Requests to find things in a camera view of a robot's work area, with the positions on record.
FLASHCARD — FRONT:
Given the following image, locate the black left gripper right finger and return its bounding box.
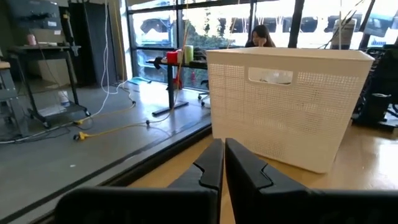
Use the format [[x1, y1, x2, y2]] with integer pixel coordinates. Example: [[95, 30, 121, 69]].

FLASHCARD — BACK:
[[224, 138, 398, 224]]

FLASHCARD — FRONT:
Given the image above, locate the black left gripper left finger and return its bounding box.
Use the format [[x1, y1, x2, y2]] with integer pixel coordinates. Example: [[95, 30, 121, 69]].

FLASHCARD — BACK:
[[55, 138, 224, 224]]

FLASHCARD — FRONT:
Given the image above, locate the white perforated plastic basket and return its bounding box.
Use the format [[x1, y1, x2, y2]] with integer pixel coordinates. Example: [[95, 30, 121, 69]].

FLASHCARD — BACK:
[[206, 46, 376, 174]]

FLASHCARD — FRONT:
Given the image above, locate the black standing desk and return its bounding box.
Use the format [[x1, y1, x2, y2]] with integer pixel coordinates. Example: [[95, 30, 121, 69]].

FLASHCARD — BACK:
[[146, 57, 209, 118]]

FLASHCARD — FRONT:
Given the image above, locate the green cylinder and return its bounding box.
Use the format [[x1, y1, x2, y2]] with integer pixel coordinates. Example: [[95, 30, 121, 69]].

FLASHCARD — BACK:
[[184, 45, 194, 65]]

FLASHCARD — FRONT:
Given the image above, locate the clear water bottle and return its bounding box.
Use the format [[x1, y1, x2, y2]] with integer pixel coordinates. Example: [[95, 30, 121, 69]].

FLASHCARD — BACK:
[[58, 91, 71, 108]]

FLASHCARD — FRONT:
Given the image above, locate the person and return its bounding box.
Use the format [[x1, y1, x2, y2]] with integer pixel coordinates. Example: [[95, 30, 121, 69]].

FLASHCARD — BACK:
[[244, 24, 277, 49]]

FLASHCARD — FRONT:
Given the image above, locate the black rolling cart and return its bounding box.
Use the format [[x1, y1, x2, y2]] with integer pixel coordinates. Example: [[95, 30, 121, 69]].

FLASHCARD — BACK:
[[7, 45, 91, 129]]

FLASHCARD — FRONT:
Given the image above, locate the dark tall cabinet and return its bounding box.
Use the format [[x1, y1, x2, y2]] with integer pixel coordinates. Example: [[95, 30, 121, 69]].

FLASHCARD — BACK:
[[67, 1, 118, 87]]

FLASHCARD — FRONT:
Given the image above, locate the yellow extension cable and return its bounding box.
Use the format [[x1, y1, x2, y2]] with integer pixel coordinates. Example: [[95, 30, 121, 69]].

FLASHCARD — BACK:
[[74, 101, 137, 126], [73, 18, 189, 141]]

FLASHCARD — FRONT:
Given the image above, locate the white cable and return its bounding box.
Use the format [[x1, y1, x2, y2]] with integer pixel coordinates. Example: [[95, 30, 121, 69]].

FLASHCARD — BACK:
[[93, 0, 129, 118]]

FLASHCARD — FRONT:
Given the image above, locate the black wall board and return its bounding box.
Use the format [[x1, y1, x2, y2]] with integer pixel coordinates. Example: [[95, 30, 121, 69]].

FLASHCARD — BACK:
[[6, 0, 63, 30]]

